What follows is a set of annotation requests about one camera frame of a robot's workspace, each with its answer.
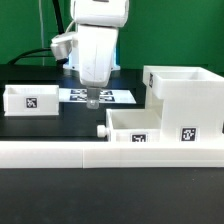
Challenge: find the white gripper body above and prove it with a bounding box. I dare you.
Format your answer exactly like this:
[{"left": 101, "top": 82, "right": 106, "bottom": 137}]
[{"left": 51, "top": 25, "right": 118, "bottom": 88}]

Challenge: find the white drawer tray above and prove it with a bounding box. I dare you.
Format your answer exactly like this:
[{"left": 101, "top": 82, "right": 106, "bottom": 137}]
[
  {"left": 97, "top": 109, "right": 161, "bottom": 142},
  {"left": 3, "top": 85, "right": 59, "bottom": 116}
]

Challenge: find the printed marker sheet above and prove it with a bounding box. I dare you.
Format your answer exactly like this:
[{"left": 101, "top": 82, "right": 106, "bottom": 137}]
[{"left": 59, "top": 88, "right": 136, "bottom": 104}]

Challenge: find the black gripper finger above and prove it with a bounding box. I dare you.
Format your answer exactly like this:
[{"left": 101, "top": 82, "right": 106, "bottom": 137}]
[{"left": 87, "top": 88, "right": 100, "bottom": 109}]

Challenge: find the thin grey cable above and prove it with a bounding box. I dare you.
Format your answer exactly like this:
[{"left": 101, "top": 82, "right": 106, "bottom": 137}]
[{"left": 38, "top": 0, "right": 46, "bottom": 66}]

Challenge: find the white front drawer tray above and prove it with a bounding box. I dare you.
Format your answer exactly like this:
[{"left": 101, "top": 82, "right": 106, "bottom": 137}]
[{"left": 97, "top": 109, "right": 161, "bottom": 142}]

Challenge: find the black cable with connector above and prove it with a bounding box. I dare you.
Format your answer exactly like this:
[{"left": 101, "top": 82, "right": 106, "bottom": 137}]
[{"left": 7, "top": 0, "right": 68, "bottom": 66}]

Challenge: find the white L-shaped fence rail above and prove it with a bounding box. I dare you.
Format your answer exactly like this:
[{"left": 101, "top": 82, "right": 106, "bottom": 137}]
[{"left": 0, "top": 141, "right": 224, "bottom": 168}]

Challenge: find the white drawer cabinet box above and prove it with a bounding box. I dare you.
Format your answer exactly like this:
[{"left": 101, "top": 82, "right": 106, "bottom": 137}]
[{"left": 143, "top": 66, "right": 224, "bottom": 142}]

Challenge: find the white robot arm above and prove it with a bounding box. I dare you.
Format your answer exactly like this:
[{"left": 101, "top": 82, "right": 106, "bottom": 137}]
[{"left": 51, "top": 0, "right": 129, "bottom": 109}]

